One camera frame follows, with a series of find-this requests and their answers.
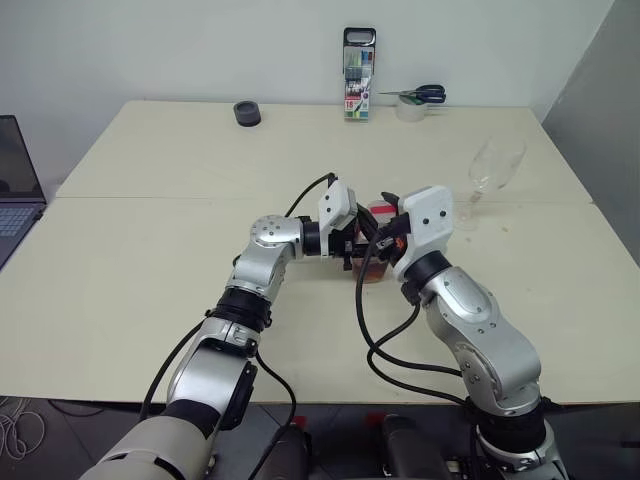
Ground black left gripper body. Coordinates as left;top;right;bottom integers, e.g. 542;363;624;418
329;197;372;261

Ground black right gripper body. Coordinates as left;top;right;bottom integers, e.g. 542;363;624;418
374;212;412;264

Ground clear plastic drink bottle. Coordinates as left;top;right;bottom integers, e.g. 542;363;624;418
349;198;397;287

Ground clear wine glass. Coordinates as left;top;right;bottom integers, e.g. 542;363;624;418
457;135;528;231

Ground clear tape roll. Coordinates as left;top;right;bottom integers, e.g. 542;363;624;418
397;94;429;123

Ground marker pen pack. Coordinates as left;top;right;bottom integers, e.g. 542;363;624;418
342;27;376;122

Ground black round lid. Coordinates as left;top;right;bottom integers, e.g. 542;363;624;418
233;100;263;128

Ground dark rounded shape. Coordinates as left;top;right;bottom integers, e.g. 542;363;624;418
249;424;314;480
381;413;452;480

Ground grey laptop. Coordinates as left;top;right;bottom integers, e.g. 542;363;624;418
0;114;48;272

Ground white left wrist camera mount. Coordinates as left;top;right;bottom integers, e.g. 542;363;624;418
317;180;357;259

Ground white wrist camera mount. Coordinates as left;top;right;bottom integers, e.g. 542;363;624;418
392;185;457;281
317;180;357;259

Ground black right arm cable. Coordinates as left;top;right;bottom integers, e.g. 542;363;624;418
353;234;474;407

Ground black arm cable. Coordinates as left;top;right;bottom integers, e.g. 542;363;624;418
139;172;337;480
353;234;474;407

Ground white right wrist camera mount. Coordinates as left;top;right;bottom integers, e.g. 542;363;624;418
392;185;457;281

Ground blue handled scissors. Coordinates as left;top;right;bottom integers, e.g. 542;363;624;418
377;84;447;105

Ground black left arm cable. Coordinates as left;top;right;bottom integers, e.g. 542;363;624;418
139;172;337;480

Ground white cable bundle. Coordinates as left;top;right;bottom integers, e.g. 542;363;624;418
0;397;47;462

